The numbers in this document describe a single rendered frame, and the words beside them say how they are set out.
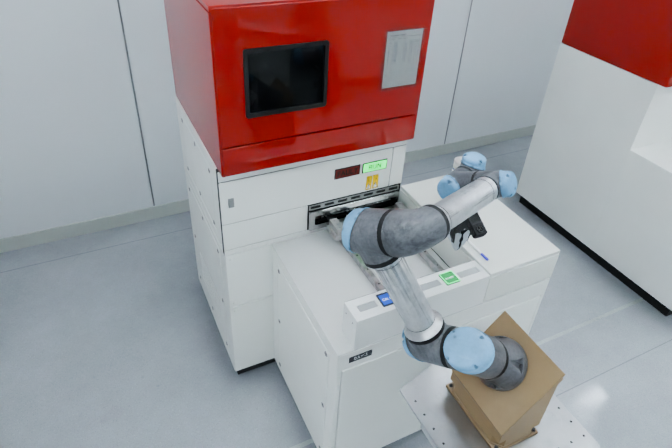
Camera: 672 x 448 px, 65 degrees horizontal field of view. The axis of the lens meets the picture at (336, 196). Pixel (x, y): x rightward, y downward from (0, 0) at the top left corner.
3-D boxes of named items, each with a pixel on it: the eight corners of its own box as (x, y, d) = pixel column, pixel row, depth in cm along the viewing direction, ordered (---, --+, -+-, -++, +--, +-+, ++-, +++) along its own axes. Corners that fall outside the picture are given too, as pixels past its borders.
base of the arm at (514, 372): (538, 369, 146) (523, 363, 139) (497, 402, 150) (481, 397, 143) (506, 326, 156) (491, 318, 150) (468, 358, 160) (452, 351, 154)
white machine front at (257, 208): (223, 252, 216) (215, 169, 193) (394, 208, 247) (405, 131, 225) (225, 257, 213) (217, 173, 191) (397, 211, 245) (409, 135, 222)
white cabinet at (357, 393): (273, 369, 268) (270, 245, 222) (431, 312, 306) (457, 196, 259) (327, 486, 222) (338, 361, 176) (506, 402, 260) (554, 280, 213)
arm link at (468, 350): (502, 385, 141) (478, 376, 132) (458, 372, 150) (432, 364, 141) (510, 339, 144) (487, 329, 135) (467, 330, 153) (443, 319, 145)
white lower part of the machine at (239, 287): (199, 288, 311) (183, 170, 265) (325, 253, 343) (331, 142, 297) (235, 383, 260) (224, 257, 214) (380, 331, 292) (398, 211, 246)
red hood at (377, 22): (175, 95, 241) (157, -46, 208) (335, 73, 273) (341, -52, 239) (222, 179, 187) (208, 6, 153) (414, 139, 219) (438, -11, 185)
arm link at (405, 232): (415, 220, 115) (516, 159, 147) (376, 218, 122) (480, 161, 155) (425, 269, 117) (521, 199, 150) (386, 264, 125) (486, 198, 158)
